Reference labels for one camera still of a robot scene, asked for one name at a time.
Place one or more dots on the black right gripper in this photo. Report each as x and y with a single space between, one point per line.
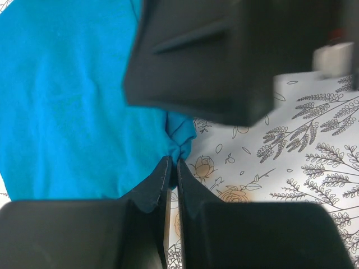
279 37

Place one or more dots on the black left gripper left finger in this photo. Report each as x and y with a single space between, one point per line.
122 233

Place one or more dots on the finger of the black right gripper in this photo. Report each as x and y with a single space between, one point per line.
204 59

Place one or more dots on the teal blue t shirt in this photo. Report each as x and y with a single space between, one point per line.
66 130

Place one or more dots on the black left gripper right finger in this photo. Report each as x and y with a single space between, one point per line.
218 234

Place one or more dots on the floral patterned table mat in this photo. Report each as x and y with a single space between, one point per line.
304 150

